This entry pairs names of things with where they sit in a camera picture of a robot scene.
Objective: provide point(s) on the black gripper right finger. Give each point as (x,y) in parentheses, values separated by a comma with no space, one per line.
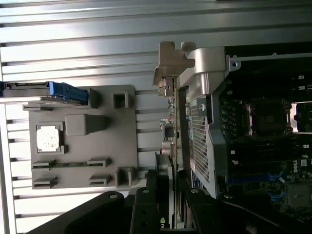
(204,217)

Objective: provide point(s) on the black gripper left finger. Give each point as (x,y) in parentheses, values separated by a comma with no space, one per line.
(143,214)

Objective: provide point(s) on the blue expansion slot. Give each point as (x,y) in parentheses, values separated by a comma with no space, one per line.
(251,179)

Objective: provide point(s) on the grey parts rack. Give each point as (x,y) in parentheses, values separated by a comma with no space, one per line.
(97,146)

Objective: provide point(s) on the green motherboard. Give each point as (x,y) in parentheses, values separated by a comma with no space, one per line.
(268,158)

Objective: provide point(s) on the green RAM stick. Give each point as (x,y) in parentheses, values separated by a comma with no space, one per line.
(70,165)

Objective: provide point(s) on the grey chipset heatsink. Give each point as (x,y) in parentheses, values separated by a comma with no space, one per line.
(298,195)

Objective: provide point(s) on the CPU socket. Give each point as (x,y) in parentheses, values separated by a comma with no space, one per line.
(265,119)

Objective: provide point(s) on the silver CPU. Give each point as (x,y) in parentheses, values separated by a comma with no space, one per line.
(47,139)

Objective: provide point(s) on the open socket cover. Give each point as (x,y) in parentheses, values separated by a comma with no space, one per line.
(303,117)

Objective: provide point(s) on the hard disk in blue caddy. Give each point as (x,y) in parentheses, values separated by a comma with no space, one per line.
(61,91)

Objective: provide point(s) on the open PC case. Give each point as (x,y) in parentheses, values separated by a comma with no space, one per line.
(207,63)

